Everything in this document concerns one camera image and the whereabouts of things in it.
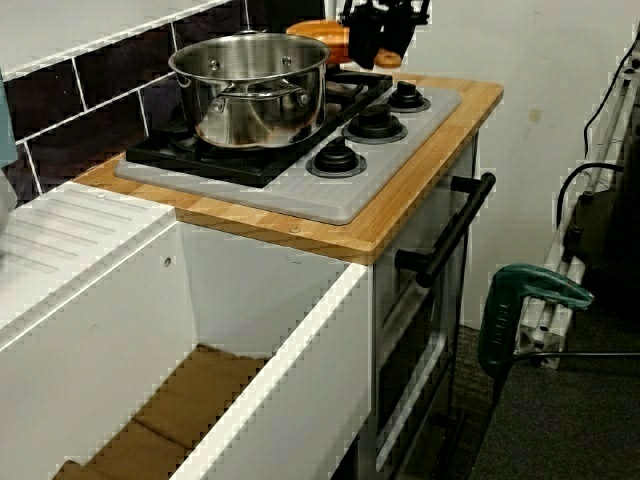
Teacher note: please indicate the aluminium frame rail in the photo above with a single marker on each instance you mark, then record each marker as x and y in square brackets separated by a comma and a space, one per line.
[542, 345]

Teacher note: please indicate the black box device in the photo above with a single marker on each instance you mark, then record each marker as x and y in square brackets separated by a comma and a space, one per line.
[610, 240]

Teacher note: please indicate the white sink unit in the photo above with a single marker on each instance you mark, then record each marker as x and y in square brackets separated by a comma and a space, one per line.
[300, 375]

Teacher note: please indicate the orange toy frying pan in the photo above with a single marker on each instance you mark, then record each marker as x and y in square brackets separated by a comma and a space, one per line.
[315, 35]

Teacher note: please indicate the white oven cabinet front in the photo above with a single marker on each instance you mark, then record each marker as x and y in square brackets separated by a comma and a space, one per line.
[415, 320]

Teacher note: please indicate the grey stove top plate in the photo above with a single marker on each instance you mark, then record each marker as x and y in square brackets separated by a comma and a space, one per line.
[325, 200]

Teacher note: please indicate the stainless steel pot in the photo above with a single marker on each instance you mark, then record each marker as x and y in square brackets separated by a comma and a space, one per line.
[250, 105]

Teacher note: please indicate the black burner grate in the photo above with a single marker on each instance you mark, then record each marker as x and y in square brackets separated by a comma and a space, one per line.
[370, 82]
[210, 162]

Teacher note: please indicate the dark tile backsplash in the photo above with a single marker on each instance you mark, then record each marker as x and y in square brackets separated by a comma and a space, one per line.
[50, 95]

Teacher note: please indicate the wooden kitchen countertop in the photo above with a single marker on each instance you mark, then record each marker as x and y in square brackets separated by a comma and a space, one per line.
[380, 220]

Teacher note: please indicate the black stove knob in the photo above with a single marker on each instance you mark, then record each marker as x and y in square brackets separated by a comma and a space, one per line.
[375, 125]
[336, 160]
[407, 97]

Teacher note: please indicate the brown cardboard sheet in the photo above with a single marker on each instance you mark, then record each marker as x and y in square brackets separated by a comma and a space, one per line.
[200, 390]

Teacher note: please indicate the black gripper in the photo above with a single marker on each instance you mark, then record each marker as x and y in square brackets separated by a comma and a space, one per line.
[385, 10]

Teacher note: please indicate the green clamp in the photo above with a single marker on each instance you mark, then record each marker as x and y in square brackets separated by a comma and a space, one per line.
[500, 320]

